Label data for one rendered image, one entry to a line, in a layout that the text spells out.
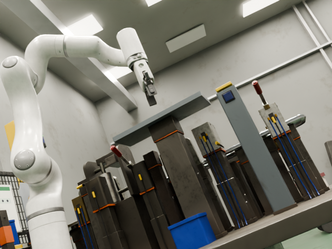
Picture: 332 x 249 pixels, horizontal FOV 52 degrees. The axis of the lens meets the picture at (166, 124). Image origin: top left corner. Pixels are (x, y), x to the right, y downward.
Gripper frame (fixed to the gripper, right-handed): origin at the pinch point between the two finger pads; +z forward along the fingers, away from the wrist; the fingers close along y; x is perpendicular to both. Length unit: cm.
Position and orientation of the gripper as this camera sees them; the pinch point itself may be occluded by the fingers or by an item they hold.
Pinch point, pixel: (152, 98)
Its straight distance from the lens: 132.0
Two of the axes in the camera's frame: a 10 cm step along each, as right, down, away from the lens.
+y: -0.4, 3.5, 9.3
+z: 3.7, 8.7, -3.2
